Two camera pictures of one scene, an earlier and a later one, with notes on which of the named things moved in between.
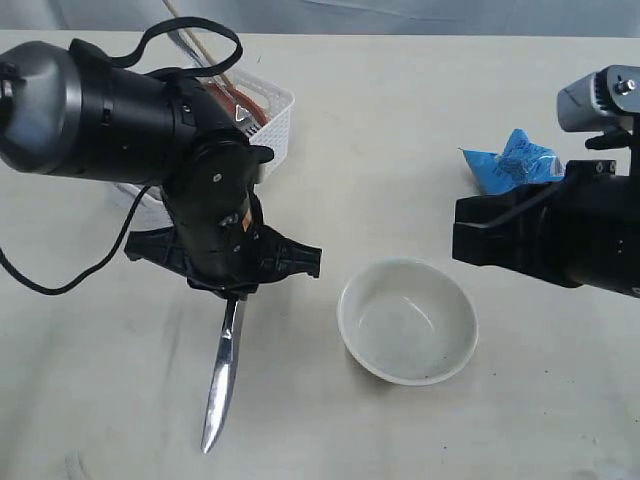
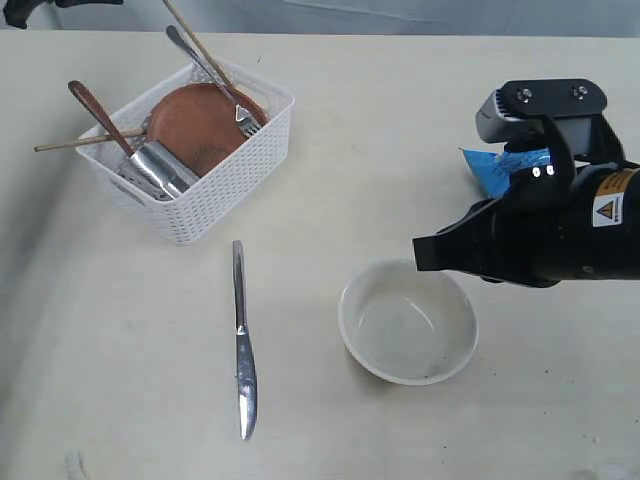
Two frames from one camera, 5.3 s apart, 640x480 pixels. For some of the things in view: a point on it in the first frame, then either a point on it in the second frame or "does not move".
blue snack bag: (521, 164) does not move
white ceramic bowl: (407, 320) does not move
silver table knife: (224, 376) → (246, 381)
